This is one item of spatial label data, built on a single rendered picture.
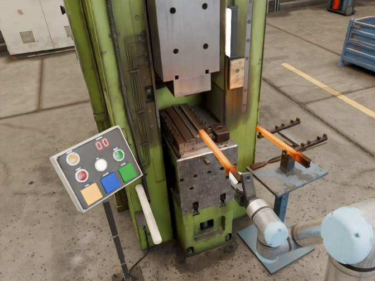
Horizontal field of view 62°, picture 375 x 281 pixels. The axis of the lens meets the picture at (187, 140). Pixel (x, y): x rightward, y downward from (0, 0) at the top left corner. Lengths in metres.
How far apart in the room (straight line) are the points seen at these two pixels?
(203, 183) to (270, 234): 0.81
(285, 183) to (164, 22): 1.13
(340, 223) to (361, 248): 0.06
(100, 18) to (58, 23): 5.24
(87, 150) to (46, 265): 1.34
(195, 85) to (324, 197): 1.76
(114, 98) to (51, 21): 5.17
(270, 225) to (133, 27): 1.06
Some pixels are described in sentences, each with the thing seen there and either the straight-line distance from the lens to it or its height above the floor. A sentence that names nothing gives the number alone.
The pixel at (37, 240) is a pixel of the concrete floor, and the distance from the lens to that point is 2.85.
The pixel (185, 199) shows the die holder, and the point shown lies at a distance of 1.96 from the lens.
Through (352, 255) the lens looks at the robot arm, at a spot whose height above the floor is 1.39.
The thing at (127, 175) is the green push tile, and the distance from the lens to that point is 1.56.
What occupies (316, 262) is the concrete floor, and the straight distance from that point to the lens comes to 2.52.
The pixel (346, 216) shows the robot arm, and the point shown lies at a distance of 0.79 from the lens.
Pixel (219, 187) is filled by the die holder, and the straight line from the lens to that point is 2.00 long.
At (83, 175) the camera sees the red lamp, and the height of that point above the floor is 1.09.
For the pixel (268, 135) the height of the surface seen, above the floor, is 0.98.
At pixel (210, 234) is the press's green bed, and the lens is 2.35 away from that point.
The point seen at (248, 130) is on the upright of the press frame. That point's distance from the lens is 2.12.
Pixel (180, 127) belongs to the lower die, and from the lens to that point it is 1.88.
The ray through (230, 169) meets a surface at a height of 1.07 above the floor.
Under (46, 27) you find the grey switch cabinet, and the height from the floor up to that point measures 0.52.
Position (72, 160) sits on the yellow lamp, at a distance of 1.48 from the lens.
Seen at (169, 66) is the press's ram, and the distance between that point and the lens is 1.53.
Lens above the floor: 2.00
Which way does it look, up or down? 35 degrees down
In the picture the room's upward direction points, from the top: 4 degrees counter-clockwise
